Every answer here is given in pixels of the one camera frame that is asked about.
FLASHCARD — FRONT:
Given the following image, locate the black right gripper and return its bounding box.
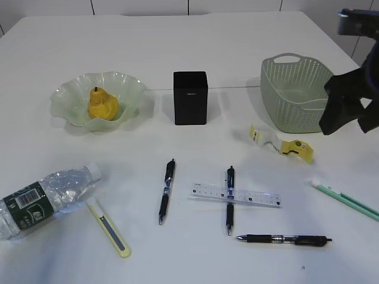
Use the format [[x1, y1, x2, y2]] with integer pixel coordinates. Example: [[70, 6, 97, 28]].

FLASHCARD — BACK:
[[319, 41, 378, 135]]

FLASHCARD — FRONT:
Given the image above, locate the yellow pear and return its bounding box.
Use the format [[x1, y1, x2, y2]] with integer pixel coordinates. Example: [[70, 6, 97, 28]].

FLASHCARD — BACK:
[[88, 87, 119, 121]]

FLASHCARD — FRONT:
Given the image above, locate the clear plastic water bottle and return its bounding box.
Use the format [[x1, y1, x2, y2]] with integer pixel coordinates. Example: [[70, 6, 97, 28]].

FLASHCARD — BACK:
[[1, 163, 102, 240]]

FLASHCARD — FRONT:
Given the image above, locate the green woven plastic basket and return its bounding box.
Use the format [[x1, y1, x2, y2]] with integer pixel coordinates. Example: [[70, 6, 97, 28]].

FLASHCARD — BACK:
[[260, 53, 333, 134]]

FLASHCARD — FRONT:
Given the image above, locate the black gel pen middle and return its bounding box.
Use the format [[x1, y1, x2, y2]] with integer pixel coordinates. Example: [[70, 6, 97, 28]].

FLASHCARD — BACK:
[[226, 166, 235, 236]]

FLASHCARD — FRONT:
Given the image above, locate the black gel pen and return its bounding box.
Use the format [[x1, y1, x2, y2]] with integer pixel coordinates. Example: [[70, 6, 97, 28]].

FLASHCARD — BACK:
[[236, 234, 332, 247], [226, 166, 235, 236], [158, 159, 175, 225]]

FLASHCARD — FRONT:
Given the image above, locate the black gel pen bottom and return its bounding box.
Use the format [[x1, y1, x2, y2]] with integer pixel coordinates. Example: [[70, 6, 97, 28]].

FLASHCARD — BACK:
[[236, 234, 332, 247]]

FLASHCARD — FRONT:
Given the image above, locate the black square pen holder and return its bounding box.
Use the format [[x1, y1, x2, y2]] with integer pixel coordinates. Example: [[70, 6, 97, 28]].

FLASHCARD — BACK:
[[174, 71, 208, 125]]

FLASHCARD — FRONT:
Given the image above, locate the clear plastic ruler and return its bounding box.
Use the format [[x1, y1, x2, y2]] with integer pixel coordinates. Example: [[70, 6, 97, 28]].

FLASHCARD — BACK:
[[189, 183, 282, 208]]

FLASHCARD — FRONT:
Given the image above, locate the black gel pen left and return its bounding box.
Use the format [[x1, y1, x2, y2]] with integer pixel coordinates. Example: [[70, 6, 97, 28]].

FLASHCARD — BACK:
[[158, 159, 175, 225]]

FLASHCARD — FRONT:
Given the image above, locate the yellow utility knife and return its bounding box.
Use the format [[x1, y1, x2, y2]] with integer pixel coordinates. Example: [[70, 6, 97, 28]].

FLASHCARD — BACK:
[[86, 198, 131, 258]]

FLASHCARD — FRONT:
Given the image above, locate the green wavy glass plate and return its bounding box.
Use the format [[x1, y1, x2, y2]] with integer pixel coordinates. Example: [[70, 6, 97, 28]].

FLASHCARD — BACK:
[[50, 71, 147, 131]]

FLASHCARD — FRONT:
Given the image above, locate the green white mechanical pencil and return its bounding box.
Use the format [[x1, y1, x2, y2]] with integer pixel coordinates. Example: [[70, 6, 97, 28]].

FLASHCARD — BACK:
[[309, 179, 378, 222]]

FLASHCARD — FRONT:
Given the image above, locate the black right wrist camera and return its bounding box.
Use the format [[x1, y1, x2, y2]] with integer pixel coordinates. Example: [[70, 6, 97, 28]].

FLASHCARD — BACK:
[[338, 8, 378, 40]]

